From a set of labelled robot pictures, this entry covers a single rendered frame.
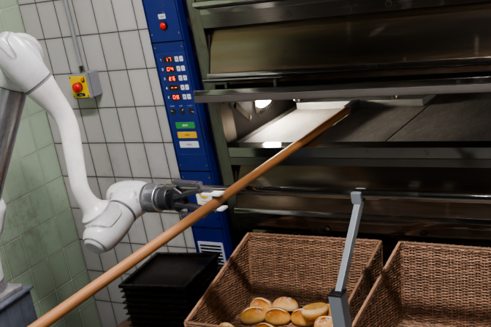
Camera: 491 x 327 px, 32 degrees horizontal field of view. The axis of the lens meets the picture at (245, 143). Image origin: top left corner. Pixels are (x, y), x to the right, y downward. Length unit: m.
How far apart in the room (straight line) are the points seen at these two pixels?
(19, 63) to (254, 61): 0.83
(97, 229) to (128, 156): 0.90
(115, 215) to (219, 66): 0.73
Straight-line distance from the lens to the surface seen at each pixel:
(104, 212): 2.64
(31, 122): 3.66
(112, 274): 2.22
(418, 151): 2.81
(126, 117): 3.42
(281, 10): 2.89
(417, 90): 2.59
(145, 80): 3.30
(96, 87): 3.43
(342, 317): 2.44
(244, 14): 2.97
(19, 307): 2.82
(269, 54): 2.95
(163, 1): 3.12
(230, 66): 3.03
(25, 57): 2.63
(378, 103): 3.35
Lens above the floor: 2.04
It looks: 16 degrees down
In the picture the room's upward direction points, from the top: 11 degrees counter-clockwise
